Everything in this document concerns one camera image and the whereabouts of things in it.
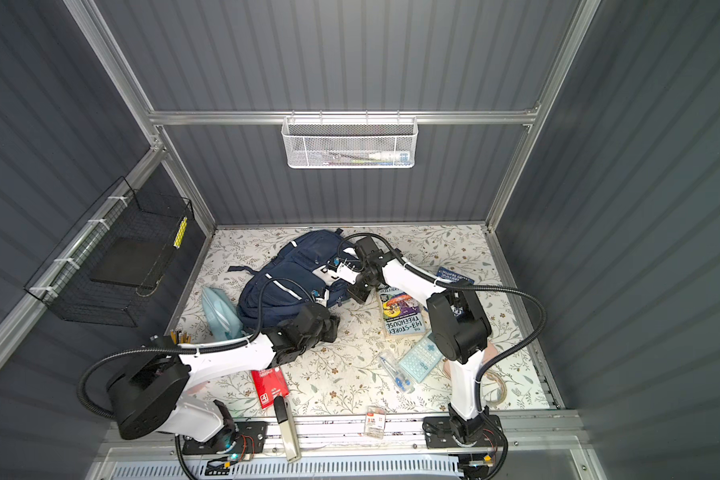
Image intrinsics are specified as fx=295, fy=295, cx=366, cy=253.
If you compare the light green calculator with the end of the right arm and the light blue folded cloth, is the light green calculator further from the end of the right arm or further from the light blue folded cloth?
the light blue folded cloth

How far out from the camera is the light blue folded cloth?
885 mm

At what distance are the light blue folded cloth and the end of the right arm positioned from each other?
0.37 metres

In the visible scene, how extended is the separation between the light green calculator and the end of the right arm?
22cm

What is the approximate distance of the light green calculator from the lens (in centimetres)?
84

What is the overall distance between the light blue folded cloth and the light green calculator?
51 centimetres

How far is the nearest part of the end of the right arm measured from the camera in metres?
0.71
